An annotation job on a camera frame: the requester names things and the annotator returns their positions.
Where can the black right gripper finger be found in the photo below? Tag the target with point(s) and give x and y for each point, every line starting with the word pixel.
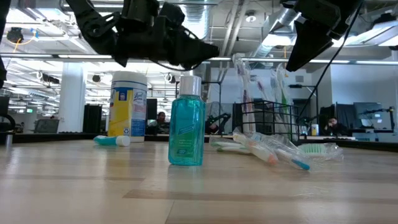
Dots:
pixel 308 43

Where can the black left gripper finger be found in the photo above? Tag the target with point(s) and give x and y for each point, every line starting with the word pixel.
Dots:
pixel 196 53

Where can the purple toothbrush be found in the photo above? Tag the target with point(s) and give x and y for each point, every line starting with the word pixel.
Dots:
pixel 245 93
pixel 260 85

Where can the teal mouthwash bottle white cap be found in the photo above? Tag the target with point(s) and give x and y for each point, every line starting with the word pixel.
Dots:
pixel 109 141
pixel 186 124

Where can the orange toothbrush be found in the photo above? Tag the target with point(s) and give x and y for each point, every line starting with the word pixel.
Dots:
pixel 264 154

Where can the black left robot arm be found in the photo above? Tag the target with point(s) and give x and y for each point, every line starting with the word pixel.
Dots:
pixel 93 31

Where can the black background robot arm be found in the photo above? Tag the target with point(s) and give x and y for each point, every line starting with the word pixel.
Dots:
pixel 222 118

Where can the Lysol disinfecting wipes canister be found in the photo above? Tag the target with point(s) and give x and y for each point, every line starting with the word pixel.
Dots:
pixel 127 105

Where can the person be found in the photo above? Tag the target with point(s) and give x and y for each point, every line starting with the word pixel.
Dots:
pixel 161 119
pixel 211 128
pixel 334 126

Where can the computer monitor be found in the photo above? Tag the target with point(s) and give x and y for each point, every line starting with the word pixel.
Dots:
pixel 368 112

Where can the white round pillar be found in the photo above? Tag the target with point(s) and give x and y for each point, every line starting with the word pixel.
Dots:
pixel 71 99

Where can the black cabinet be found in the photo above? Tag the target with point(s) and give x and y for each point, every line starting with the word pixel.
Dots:
pixel 92 118

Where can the silver smooth air duct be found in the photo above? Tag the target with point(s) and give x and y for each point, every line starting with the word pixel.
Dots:
pixel 280 25

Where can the silver corrugated air duct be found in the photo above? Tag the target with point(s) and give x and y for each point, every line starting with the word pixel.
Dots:
pixel 196 18

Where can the black stand frame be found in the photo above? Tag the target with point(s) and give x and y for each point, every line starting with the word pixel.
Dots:
pixel 311 87

